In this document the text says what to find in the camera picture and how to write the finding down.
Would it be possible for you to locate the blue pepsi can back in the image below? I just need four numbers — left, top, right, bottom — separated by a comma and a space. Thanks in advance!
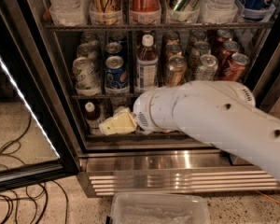
108, 32, 127, 46

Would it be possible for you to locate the green white can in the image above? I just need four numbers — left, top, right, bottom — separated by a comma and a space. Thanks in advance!
77, 43, 98, 63
72, 57, 99, 90
81, 32, 100, 46

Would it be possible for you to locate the blue pepsi can front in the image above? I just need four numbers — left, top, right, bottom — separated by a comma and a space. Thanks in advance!
105, 56, 128, 89

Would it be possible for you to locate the red can front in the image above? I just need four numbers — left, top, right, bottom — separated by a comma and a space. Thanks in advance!
219, 53, 249, 81

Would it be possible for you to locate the silver green can front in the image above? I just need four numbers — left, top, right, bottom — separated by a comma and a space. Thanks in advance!
193, 54, 218, 81

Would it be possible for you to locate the stainless steel fridge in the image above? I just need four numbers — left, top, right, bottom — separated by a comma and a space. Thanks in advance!
27, 0, 280, 197

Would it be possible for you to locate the clear water bottle top right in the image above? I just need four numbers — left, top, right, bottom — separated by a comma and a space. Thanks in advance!
200, 0, 238, 24

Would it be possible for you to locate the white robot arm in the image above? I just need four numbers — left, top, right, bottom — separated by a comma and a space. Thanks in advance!
99, 81, 280, 181

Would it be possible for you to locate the gold tall can top shelf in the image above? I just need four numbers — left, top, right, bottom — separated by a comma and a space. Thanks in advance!
91, 0, 121, 25

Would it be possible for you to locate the blue pepsi bottle top shelf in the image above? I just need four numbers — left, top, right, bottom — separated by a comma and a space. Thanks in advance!
236, 0, 275, 21

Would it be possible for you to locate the iced tea bottle middle shelf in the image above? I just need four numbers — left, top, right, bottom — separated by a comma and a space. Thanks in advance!
136, 35, 159, 90

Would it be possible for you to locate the iced tea bottle shelf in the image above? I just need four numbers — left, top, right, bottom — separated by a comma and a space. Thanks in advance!
136, 35, 159, 90
85, 102, 105, 135

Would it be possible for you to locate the green white can back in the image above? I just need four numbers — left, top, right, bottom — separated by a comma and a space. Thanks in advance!
81, 32, 100, 46

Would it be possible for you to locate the open glass fridge door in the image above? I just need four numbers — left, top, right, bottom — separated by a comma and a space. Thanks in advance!
0, 0, 79, 192

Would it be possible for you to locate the red can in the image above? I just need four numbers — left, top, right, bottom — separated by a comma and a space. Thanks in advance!
217, 40, 240, 66
219, 53, 249, 81
211, 29, 233, 53

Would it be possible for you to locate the clear water bottle top left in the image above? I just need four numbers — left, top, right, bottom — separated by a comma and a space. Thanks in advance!
49, 0, 88, 26

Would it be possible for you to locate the silver green can back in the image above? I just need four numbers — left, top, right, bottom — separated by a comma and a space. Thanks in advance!
188, 30, 207, 47

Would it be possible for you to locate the clear plastic bin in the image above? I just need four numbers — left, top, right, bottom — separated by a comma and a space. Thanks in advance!
105, 192, 211, 224

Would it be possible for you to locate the green white can front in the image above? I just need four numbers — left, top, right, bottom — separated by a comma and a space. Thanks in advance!
72, 57, 99, 90

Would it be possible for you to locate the silver green can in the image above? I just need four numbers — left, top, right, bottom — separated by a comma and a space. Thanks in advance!
193, 54, 218, 81
188, 30, 207, 47
188, 41, 211, 66

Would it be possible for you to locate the gold can back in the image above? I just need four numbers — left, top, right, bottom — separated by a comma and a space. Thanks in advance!
162, 31, 180, 45

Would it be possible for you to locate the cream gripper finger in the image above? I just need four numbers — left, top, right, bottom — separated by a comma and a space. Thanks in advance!
99, 112, 137, 135
113, 106, 134, 116

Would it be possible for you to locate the gold can front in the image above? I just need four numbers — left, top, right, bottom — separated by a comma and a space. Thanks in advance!
164, 55, 187, 87

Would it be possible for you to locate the iced tea bottle bottom shelf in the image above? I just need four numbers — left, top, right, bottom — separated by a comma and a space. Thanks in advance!
85, 102, 105, 135

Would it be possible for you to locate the orange floor cable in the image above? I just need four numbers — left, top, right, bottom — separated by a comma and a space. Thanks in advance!
255, 189, 280, 207

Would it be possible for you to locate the red can back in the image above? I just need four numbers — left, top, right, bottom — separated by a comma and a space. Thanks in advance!
211, 29, 233, 53

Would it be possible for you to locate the blue pepsi can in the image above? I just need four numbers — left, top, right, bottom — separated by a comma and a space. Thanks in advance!
105, 42, 122, 59
108, 32, 127, 46
105, 56, 128, 89

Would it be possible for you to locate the clear water bottle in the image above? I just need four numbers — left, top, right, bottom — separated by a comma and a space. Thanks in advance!
49, 0, 88, 26
200, 0, 238, 24

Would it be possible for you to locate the black floor cable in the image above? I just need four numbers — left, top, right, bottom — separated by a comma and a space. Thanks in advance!
0, 114, 69, 224

